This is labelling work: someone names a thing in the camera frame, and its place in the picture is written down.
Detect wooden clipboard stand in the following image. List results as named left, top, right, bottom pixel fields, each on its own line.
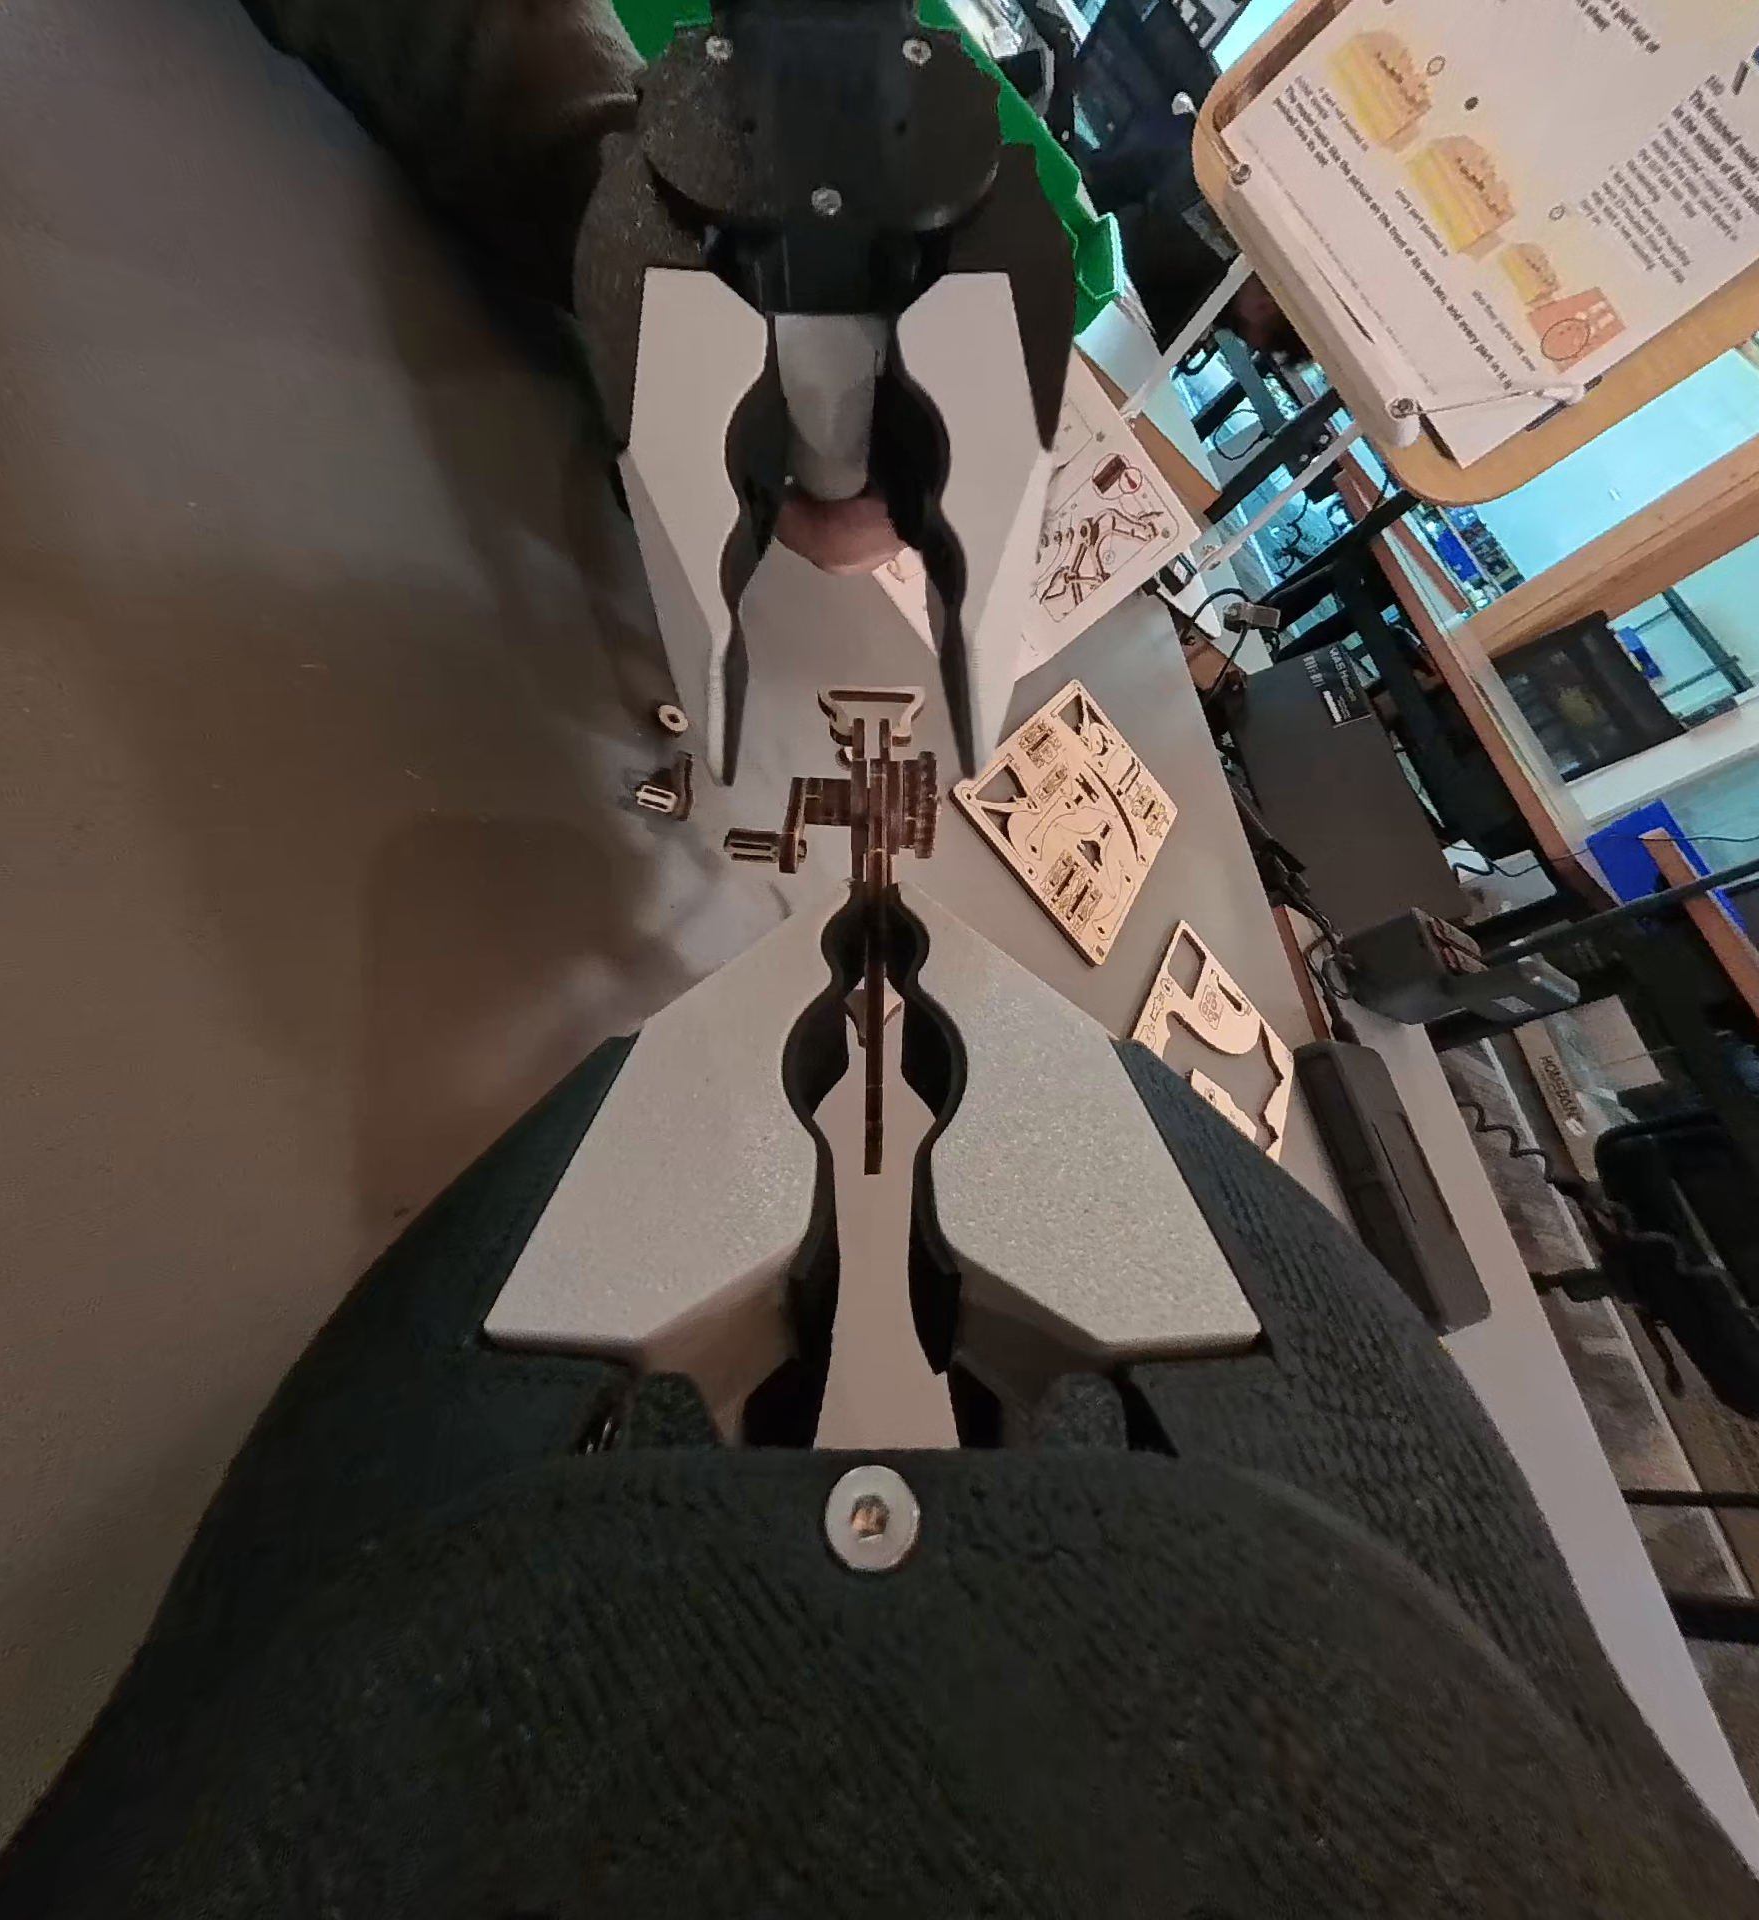
left=1191, top=0, right=1759, bottom=509

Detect large green plastic bin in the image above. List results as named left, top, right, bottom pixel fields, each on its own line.
left=915, top=0, right=1123, bottom=327

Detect wooden parts sheet slotted strips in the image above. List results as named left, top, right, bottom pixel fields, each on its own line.
left=951, top=676, right=1180, bottom=967

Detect black coiled cable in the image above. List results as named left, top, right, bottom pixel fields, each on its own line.
left=1460, top=1091, right=1759, bottom=1415

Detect wooden gear axle assembly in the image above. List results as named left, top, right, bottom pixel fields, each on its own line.
left=723, top=754, right=951, bottom=881

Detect assembly instruction booklet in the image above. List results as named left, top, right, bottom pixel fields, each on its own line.
left=1020, top=393, right=1206, bottom=666

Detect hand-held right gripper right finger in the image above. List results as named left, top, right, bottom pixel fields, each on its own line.
left=895, top=886, right=1263, bottom=1410

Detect black flat box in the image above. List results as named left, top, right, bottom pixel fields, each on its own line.
left=1229, top=640, right=1468, bottom=936

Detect wooden parts sheet curved cutout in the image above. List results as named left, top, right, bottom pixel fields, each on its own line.
left=1129, top=920, right=1300, bottom=1167

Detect wooden support post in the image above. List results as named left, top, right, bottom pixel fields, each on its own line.
left=1460, top=370, right=1759, bottom=666

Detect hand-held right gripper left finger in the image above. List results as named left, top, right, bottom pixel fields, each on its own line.
left=487, top=885, right=854, bottom=1372

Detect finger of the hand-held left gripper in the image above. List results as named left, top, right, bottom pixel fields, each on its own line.
left=891, top=265, right=1055, bottom=766
left=622, top=265, right=780, bottom=788

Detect desk with brown edge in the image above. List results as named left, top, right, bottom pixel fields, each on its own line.
left=1643, top=828, right=1759, bottom=1145

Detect person's left hand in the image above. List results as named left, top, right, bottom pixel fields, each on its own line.
left=782, top=491, right=915, bottom=582

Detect person's left forearm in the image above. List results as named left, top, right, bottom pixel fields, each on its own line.
left=238, top=0, right=651, bottom=244

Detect blue plastic bin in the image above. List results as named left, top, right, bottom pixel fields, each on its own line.
left=1584, top=798, right=1686, bottom=905

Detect black power bank cable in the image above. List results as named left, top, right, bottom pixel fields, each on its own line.
left=1237, top=745, right=1349, bottom=1054

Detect grey power adapter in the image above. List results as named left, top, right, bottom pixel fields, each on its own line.
left=1333, top=903, right=1584, bottom=1029

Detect wooden model frame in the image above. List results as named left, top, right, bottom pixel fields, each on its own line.
left=726, top=683, right=974, bottom=1177

